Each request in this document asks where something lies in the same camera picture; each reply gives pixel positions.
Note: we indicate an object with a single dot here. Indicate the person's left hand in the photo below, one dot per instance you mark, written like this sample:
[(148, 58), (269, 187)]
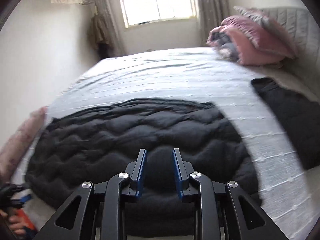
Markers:
[(16, 223)]

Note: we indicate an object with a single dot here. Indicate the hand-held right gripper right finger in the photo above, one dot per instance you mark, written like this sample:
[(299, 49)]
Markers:
[(178, 172)]

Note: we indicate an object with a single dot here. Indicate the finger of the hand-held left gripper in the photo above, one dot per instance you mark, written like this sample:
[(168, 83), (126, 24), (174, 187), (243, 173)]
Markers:
[(21, 187), (25, 199)]

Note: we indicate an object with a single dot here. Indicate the red blue printed object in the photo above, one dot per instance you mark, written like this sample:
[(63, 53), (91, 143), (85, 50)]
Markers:
[(28, 221)]

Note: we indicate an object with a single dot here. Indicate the grey velvet pillow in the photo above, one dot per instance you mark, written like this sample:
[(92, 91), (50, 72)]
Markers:
[(252, 15)]

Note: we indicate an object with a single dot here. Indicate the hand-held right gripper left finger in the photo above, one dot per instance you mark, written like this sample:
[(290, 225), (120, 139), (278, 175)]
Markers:
[(141, 172)]

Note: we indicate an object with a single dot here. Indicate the grey patterned curtain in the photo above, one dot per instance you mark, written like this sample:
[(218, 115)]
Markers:
[(212, 10), (107, 10)]

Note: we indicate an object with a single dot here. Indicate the black quilted puffer jacket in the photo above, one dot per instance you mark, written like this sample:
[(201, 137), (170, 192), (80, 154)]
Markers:
[(112, 135)]

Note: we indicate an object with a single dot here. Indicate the pink floral bolster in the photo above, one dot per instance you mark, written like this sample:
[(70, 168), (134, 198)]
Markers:
[(20, 140)]

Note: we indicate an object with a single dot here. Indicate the window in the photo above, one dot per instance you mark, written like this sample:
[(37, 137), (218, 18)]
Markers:
[(157, 2)]

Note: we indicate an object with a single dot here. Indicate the folded pink grey quilt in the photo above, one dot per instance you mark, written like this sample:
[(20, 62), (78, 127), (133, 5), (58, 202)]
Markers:
[(222, 42)]

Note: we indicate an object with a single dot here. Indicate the grey padded headboard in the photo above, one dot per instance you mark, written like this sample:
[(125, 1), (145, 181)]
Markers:
[(297, 27)]

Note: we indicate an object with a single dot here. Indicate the pink velvet pillow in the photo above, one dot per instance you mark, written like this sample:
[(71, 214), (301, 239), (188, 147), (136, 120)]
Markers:
[(257, 42)]

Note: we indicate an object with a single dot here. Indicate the bed with white coverlet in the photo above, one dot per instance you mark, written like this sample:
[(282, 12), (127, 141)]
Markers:
[(175, 80)]

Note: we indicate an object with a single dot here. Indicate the hanging tan coat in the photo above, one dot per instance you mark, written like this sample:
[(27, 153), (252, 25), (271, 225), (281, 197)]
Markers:
[(98, 32)]

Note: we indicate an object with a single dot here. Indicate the black cloth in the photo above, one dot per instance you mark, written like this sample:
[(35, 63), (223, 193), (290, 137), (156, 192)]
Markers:
[(287, 115)]

